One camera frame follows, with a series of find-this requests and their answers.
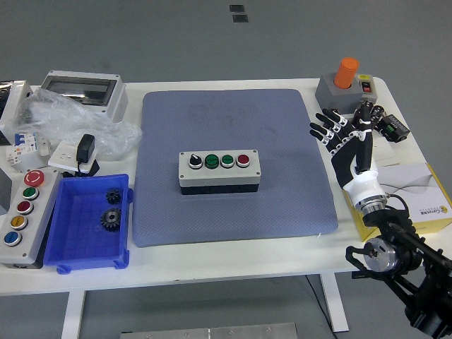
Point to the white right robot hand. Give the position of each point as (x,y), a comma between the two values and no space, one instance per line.
(363,187)

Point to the grey four-button control box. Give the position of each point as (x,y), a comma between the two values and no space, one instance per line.
(219,173)

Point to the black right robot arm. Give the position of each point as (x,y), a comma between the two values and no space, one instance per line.
(381,256)

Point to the grey five-button control box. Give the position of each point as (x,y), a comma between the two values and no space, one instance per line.
(35,226)

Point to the white yellow cardboard box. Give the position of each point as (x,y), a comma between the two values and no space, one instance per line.
(413,187)

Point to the black module green terminals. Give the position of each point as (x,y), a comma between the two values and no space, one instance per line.
(393,128)

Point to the black cylindrical capacitor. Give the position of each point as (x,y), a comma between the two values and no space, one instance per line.
(378,112)

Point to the grey block base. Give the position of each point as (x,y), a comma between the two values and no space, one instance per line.
(335,99)

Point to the orange cylinder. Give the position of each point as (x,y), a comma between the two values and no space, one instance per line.
(346,72)

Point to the white table leg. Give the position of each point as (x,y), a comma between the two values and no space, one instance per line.
(72,314)
(335,303)

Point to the grey-blue table mat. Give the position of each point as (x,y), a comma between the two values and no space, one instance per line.
(176,116)

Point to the black floor plate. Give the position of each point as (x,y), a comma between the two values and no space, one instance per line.
(240,18)
(236,8)

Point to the small black gear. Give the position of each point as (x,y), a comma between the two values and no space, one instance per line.
(113,196)

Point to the large black gear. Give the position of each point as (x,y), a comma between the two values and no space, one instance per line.
(111,219)

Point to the grey distribution box clear cover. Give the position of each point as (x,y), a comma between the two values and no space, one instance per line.
(113,106)

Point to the black power adapter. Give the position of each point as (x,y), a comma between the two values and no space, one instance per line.
(85,148)

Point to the blue plastic bin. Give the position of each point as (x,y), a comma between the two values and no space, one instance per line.
(77,240)

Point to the clear plastic bag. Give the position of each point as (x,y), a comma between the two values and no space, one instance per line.
(70,113)

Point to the white power socket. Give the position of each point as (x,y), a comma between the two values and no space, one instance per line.
(61,157)

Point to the white circuit breaker blue label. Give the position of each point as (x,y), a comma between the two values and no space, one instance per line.
(26,141)

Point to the white wall switch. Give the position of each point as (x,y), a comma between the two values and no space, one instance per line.
(386,155)

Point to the white switch box red rocker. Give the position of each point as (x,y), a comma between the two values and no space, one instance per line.
(367,88)

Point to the white enclosure black front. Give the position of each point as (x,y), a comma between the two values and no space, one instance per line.
(14,102)

